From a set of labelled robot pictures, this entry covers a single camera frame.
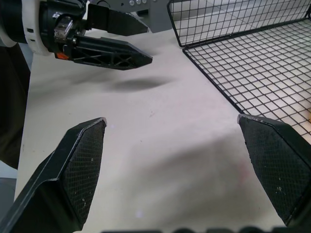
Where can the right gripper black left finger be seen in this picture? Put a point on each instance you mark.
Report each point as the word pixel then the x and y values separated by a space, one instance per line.
pixel 80 170

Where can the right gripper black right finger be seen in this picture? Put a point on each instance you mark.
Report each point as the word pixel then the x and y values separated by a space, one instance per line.
pixel 274 165

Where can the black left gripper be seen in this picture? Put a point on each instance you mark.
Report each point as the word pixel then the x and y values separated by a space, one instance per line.
pixel 49 29

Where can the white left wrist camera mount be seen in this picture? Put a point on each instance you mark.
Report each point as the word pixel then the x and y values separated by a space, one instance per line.
pixel 32 24

